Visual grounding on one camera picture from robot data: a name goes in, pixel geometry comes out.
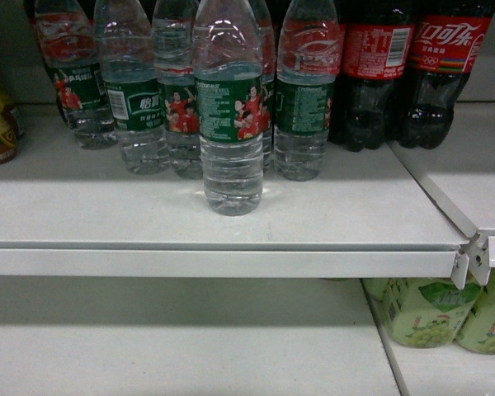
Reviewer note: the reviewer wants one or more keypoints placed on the water bottle green label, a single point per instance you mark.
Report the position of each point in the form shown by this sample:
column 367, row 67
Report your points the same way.
column 126, row 57
column 227, row 63
column 308, row 59

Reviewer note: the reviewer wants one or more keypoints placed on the white metal shelf board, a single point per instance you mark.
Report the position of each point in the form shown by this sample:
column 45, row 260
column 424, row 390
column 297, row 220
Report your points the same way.
column 66, row 211

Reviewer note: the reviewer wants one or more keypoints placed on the white adjacent shelf board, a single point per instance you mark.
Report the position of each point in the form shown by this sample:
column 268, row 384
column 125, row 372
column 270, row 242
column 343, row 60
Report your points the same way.
column 459, row 177

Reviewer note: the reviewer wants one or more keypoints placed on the far left water bottle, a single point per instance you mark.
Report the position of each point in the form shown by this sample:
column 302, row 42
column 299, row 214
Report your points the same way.
column 64, row 36

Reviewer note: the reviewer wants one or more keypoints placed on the left cola bottle red label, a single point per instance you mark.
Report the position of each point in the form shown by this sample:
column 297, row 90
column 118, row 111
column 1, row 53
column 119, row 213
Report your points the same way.
column 378, row 34

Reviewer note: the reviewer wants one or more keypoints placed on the cola bottle red label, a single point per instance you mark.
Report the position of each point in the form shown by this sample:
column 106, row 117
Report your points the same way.
column 378, row 34
column 448, row 38

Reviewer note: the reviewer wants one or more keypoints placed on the left green grape juice bottle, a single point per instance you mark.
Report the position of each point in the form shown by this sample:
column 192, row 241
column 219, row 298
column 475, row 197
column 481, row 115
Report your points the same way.
column 422, row 312

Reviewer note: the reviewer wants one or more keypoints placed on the green grape juice bottle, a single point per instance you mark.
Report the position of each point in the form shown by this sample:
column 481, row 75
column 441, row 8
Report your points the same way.
column 477, row 334
column 422, row 312

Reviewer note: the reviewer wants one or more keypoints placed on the right cola bottle red label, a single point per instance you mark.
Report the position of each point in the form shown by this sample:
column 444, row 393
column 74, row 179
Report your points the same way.
column 448, row 38

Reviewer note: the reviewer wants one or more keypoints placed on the right green grape juice bottle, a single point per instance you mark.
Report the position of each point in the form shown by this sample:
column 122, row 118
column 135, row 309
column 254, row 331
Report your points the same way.
column 477, row 334

